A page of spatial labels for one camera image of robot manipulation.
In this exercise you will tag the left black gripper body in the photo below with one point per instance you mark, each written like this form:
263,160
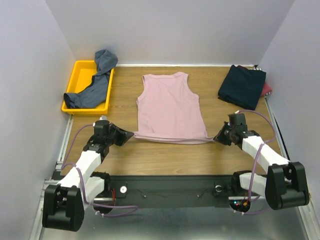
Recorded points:
109,140

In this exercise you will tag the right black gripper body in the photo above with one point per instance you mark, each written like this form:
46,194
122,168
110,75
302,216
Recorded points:
224,133

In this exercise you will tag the pink tank top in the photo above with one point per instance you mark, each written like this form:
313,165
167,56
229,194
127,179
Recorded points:
169,112

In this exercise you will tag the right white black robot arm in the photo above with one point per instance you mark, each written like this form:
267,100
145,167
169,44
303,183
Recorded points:
281,182

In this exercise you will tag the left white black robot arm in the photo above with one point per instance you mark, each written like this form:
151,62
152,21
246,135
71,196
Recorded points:
65,202

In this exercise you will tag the folded navy tank top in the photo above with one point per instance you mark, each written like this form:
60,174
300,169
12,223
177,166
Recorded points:
242,87

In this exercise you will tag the blue-grey tank top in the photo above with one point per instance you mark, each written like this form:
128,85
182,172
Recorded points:
96,92

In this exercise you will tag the folded maroon tank top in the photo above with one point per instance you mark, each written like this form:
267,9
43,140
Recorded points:
266,90

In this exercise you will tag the yellow plastic tray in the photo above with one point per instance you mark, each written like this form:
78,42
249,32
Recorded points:
80,78

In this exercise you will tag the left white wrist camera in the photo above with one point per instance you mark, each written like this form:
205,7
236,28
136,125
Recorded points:
103,118

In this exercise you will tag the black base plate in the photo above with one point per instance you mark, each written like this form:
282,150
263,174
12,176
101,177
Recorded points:
170,191

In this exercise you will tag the aluminium frame rail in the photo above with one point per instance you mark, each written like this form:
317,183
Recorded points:
238,221

